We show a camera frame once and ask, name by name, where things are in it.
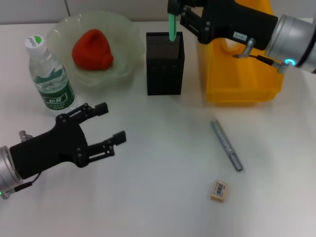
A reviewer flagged beige eraser with barcode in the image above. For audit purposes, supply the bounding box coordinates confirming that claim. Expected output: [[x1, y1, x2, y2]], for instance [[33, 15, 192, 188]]
[[210, 179, 229, 203]]

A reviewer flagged yellow plastic bin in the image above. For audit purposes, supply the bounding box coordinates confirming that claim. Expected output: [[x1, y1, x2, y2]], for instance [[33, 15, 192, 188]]
[[197, 0, 285, 106]]

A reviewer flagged grey metal pen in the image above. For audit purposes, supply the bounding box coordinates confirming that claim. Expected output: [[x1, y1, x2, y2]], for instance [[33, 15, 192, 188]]
[[209, 119, 244, 172]]

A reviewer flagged green utility knife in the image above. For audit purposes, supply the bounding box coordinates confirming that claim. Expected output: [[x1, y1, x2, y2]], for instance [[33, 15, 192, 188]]
[[168, 12, 179, 42]]

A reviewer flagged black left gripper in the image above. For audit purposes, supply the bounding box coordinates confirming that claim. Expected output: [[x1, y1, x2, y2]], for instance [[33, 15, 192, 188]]
[[9, 102, 127, 180]]

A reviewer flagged right gripper connector cable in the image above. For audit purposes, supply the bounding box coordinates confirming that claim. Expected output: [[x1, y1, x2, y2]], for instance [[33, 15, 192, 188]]
[[233, 38, 291, 74]]

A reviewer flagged pale green glass fruit plate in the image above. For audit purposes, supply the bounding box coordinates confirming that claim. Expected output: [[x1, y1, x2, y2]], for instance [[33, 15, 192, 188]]
[[45, 11, 146, 90]]

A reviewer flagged red-orange fruit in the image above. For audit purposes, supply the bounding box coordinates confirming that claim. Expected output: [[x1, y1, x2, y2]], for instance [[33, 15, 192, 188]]
[[72, 29, 115, 72]]

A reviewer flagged gripper connector cable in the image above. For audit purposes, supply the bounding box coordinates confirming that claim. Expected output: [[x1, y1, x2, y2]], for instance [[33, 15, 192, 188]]
[[12, 130, 42, 194], [233, 38, 291, 74]]

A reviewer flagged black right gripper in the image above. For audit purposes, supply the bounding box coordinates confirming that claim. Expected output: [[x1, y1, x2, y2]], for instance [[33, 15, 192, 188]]
[[167, 0, 279, 51]]

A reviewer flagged left gripper connector cable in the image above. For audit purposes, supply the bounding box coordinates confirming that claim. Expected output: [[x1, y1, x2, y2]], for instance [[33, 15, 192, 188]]
[[12, 130, 42, 194]]

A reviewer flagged black mesh pen holder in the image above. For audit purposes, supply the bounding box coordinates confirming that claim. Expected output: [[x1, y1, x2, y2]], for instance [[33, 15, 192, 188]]
[[145, 31, 186, 96]]

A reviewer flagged clear water bottle green label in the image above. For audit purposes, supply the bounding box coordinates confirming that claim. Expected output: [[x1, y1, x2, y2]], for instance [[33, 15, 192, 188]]
[[24, 35, 78, 118]]

